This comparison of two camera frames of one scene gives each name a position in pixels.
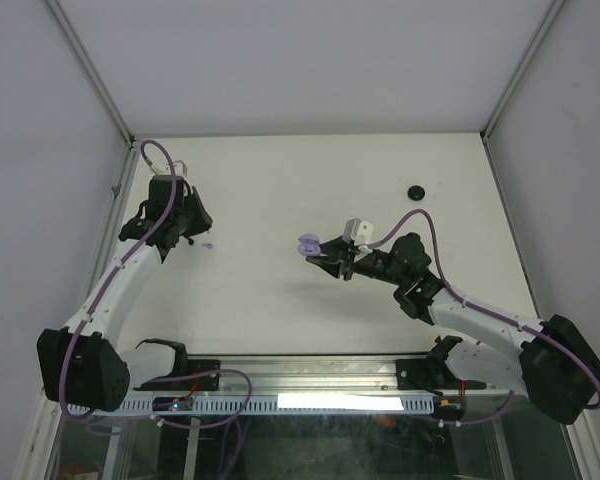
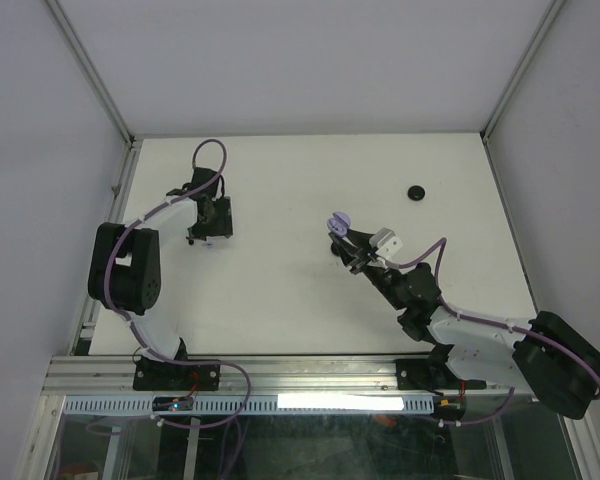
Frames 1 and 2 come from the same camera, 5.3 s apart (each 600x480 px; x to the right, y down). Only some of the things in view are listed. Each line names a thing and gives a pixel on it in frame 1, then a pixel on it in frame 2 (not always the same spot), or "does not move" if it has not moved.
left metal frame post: (80, 53) does not move
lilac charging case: (309, 245) -> (339, 224)
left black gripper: (204, 221) -> (221, 227)
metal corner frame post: (551, 15) does not move
